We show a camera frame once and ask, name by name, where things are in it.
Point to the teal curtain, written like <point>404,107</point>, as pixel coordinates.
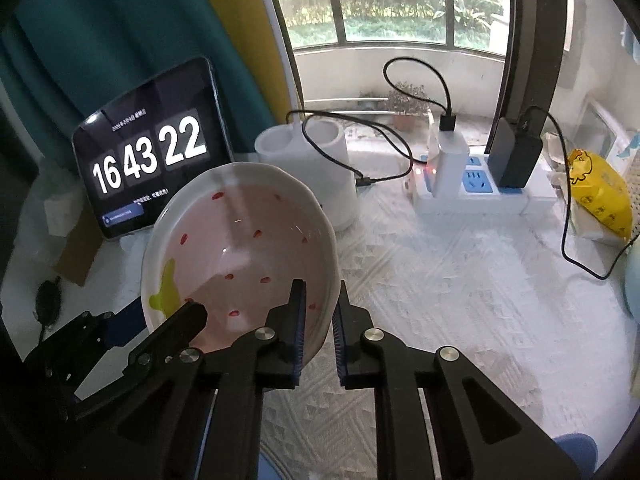
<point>100,35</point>

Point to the black balcony railing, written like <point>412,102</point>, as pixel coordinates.
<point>334,5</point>

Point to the yellow curtain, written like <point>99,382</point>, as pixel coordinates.
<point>240,20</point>

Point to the light blue bowl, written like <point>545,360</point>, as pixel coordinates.
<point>632,285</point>

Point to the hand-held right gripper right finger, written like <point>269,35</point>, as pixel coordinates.
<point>340,340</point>

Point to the white power strip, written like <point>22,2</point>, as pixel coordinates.
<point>475,201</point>

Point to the large blue bowl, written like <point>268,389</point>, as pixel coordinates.
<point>575,460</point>

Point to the white plastic box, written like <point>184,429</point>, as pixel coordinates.
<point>605,125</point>

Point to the black oval device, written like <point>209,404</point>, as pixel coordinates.
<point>49,302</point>

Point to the pink dotted bowl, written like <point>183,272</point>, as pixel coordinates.
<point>240,240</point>

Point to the white charger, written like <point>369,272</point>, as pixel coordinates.
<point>452,160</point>

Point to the white cylindrical container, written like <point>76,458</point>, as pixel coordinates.
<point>325,170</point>

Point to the black tablet clock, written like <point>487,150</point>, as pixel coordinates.
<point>150,150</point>

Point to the brown cardboard piece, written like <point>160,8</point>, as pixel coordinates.
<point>75,260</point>

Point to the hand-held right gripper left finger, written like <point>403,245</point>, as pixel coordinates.
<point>300,320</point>

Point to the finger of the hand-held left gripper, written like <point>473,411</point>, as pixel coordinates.
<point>170,330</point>
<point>125,325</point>

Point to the black door frame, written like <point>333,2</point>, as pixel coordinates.
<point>535,35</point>

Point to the yellow printed packet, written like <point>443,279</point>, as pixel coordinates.
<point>600,195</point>

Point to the small potted plant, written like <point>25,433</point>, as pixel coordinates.
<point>407,120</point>

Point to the small white box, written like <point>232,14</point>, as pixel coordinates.
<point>60,215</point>

